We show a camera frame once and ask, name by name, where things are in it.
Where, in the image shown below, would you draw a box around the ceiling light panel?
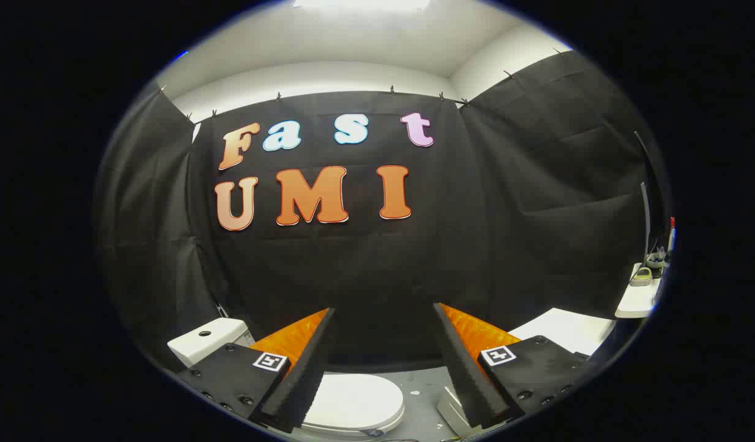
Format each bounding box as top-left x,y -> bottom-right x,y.
293,0 -> 432,10

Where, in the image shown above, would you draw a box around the black backdrop cloth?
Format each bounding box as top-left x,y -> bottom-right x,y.
95,49 -> 667,372

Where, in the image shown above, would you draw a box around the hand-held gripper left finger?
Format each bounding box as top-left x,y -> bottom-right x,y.
176,307 -> 337,435

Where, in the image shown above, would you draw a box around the white toilet lid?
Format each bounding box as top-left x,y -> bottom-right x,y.
301,373 -> 406,430

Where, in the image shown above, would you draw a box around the white toilet tank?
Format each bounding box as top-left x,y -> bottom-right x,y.
168,317 -> 255,369

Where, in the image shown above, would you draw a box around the white shelf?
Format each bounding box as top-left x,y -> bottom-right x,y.
615,263 -> 664,319

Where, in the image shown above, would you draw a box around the white panelled cabinet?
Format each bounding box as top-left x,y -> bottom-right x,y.
438,307 -> 618,438

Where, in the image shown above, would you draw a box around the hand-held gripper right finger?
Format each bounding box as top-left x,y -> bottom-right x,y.
433,302 -> 593,430

